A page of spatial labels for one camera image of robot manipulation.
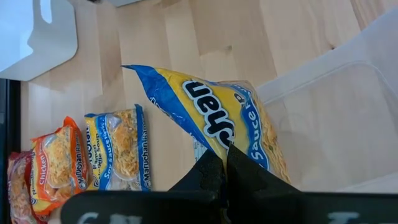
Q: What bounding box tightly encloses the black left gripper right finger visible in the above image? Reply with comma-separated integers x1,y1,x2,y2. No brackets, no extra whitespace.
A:
226,142,302,196

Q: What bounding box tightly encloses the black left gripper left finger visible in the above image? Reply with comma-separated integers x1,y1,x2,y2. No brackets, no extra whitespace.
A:
169,149,226,192

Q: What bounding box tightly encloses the blue soy sauce ramen packet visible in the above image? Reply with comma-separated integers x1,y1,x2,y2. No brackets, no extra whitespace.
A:
121,64,292,184
84,104,152,192

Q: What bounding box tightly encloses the clear plastic storage bin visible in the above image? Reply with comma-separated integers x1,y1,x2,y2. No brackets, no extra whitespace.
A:
256,7,398,194

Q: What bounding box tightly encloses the orange chicken ramen packet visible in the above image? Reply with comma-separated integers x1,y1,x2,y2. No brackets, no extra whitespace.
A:
30,116,94,217

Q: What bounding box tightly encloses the red roast beef ramen packet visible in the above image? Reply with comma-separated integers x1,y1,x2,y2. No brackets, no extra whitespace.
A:
6,151,40,224

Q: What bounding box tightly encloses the white plastic bin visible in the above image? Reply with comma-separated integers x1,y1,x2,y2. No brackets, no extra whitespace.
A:
0,0,78,82

